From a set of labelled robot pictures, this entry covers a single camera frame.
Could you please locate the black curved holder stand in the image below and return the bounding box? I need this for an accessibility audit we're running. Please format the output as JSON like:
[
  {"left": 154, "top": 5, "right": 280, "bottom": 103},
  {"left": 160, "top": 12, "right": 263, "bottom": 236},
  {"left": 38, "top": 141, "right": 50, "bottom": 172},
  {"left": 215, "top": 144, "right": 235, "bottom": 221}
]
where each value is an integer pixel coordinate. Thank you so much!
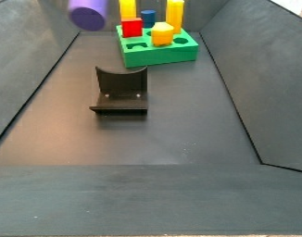
[{"left": 89, "top": 67, "right": 148, "bottom": 113}]

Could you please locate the red cube block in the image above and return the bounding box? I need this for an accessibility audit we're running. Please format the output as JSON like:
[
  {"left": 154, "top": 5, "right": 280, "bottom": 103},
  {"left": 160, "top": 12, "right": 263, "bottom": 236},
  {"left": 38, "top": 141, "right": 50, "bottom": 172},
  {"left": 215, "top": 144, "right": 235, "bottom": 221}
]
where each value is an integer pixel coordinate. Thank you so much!
[{"left": 121, "top": 18, "right": 142, "bottom": 38}]

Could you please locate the blue cylinder block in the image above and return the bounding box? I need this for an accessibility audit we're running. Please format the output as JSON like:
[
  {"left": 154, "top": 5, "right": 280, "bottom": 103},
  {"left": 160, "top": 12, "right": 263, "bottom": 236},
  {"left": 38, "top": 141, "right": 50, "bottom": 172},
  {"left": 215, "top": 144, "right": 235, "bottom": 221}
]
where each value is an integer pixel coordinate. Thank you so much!
[{"left": 141, "top": 10, "right": 156, "bottom": 28}]

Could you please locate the tall yellow rectangular block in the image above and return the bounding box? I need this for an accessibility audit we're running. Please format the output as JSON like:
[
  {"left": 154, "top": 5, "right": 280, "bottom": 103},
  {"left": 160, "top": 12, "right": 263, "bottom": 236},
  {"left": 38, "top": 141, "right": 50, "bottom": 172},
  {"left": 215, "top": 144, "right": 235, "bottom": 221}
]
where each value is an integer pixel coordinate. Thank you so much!
[{"left": 118, "top": 0, "right": 136, "bottom": 19}]

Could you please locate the purple cylinder block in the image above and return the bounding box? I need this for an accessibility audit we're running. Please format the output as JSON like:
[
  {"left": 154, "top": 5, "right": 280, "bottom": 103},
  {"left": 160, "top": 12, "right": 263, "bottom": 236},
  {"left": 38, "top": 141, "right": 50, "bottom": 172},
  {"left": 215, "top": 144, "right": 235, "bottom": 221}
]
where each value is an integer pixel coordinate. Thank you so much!
[{"left": 68, "top": 0, "right": 108, "bottom": 31}]

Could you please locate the green shape sorter base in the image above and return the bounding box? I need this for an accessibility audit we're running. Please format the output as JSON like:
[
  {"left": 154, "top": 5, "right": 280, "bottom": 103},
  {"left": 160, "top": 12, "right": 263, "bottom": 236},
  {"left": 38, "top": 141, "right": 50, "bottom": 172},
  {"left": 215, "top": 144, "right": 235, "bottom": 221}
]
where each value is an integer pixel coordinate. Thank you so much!
[{"left": 116, "top": 26, "right": 199, "bottom": 68}]

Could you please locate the yellow pentagon block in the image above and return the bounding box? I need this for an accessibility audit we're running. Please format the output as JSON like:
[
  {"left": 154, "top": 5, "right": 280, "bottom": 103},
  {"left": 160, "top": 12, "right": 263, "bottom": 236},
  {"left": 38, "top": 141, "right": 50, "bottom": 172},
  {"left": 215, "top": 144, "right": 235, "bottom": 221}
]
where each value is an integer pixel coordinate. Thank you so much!
[{"left": 150, "top": 22, "right": 174, "bottom": 46}]

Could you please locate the yellow star block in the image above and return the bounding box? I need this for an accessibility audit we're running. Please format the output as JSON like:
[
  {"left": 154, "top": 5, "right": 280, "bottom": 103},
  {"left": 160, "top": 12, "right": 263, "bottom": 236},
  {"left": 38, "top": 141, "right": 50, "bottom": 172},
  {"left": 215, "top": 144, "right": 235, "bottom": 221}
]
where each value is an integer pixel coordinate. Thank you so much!
[{"left": 165, "top": 0, "right": 184, "bottom": 34}]

